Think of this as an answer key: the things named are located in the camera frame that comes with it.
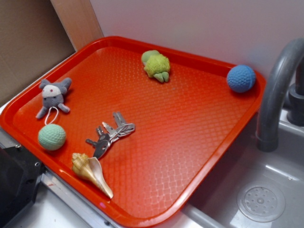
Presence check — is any grey curved faucet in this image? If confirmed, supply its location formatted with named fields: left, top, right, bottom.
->
left=256, top=38, right=304, bottom=152

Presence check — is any grey toy sink basin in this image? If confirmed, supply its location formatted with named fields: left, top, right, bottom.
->
left=185, top=108, right=304, bottom=228

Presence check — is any round sink drain strainer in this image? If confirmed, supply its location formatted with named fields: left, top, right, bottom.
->
left=237, top=181, right=285, bottom=223

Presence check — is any blue dimpled ball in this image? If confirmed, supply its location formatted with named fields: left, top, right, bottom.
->
left=227, top=65, right=256, bottom=93

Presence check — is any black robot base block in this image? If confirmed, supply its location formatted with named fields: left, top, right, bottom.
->
left=0, top=145, right=45, bottom=228

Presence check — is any light wooden board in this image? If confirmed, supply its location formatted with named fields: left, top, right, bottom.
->
left=51, top=0, right=104, bottom=51

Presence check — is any red plastic tray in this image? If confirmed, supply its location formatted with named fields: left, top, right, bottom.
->
left=0, top=37, right=266, bottom=228

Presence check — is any grey plush animal toy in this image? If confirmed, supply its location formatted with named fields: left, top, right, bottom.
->
left=36, top=78, right=72, bottom=119

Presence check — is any tan conch seashell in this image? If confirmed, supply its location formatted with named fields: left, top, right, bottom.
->
left=72, top=153, right=114, bottom=199

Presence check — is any brown cardboard panel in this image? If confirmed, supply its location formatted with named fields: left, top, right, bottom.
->
left=0, top=0, right=75, bottom=105

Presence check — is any green dimpled ball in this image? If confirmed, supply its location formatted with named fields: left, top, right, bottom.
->
left=38, top=124, right=66, bottom=151

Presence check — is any bunch of metal keys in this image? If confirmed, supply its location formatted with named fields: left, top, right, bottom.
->
left=85, top=112, right=135, bottom=159

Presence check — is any green plush turtle toy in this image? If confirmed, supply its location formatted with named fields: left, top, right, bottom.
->
left=141, top=50, right=171, bottom=83

